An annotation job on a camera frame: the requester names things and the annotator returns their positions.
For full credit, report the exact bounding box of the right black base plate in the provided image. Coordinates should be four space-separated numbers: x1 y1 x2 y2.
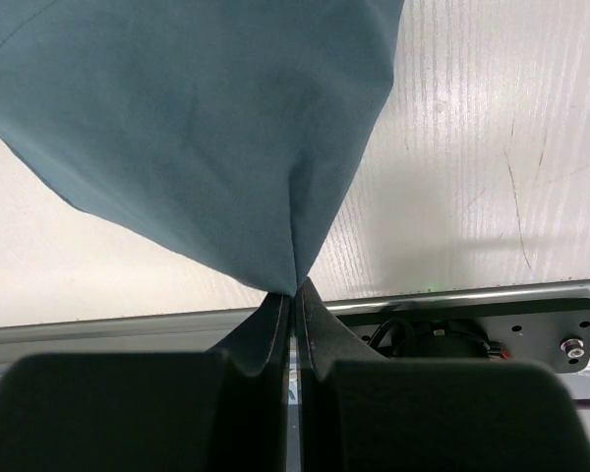
338 298 590 374

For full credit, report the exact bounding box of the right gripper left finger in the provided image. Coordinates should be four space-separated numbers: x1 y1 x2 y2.
0 294 290 471

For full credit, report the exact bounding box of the blue t shirt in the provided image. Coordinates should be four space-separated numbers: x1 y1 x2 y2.
0 1 402 295

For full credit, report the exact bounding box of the aluminium mounting rail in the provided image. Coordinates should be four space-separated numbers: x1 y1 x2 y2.
0 279 590 375

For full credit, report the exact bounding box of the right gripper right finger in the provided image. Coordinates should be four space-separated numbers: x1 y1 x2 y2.
294 281 590 471

